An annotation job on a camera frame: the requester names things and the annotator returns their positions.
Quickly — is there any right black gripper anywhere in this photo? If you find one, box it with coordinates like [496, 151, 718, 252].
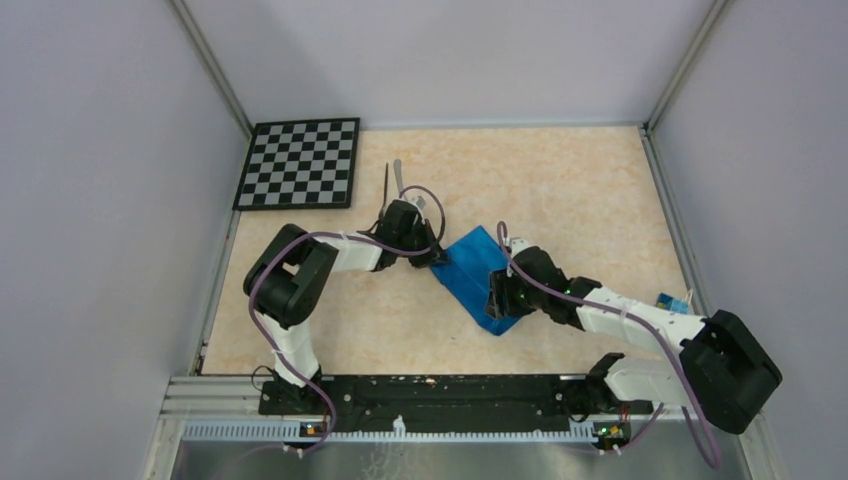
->
[485, 267, 546, 320]

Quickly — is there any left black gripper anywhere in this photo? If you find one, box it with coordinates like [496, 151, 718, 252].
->
[396, 219, 451, 269]

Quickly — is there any blue cloth napkin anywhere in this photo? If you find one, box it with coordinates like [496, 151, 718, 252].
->
[430, 225, 522, 336]

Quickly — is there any dark metal fork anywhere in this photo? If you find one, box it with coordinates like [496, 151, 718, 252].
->
[378, 163, 389, 220]

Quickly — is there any silver table knife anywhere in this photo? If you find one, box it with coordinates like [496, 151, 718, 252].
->
[392, 159, 406, 199]

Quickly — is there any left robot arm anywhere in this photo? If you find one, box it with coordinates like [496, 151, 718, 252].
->
[243, 199, 449, 414]

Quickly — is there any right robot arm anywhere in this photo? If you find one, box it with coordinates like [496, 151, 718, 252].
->
[486, 246, 783, 434]

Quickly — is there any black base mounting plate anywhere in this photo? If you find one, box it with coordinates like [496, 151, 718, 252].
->
[258, 374, 654, 433]

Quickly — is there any black white checkerboard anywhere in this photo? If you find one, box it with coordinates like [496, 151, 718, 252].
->
[232, 117, 360, 211]

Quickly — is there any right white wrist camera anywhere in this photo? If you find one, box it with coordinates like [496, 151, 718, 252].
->
[504, 237, 532, 258]

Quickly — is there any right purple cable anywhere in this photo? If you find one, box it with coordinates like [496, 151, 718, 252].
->
[495, 221, 723, 472]

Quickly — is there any purple cable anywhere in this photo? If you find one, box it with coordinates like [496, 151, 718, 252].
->
[248, 185, 447, 455]
[495, 221, 723, 472]

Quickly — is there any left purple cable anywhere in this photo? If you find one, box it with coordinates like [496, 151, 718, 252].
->
[248, 185, 447, 455]

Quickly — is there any white toothed cable rail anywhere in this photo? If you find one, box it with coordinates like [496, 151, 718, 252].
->
[182, 420, 597, 444]

